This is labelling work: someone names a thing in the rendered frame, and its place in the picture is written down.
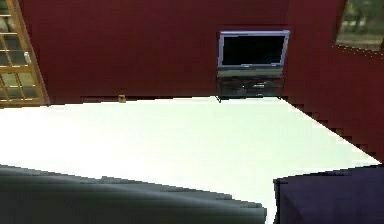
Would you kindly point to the dark blue armchair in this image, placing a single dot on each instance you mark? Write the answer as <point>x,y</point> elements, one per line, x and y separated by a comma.
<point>333,196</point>

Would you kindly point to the dark glass television stand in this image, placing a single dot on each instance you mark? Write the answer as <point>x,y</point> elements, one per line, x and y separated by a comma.
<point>250,87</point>

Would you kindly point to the window with dark frame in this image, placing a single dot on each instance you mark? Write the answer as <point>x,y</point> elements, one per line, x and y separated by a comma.
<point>361,23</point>

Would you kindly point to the dark grey sofa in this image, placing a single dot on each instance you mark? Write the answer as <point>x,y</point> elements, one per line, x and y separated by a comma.
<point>116,200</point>

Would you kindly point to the small brown box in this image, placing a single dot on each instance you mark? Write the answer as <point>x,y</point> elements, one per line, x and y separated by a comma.
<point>122,98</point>

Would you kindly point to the silver framed television set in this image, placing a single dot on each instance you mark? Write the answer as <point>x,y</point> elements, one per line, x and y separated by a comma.
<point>252,50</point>

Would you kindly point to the wooden glazed room door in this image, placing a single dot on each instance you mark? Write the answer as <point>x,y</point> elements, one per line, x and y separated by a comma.
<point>16,66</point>

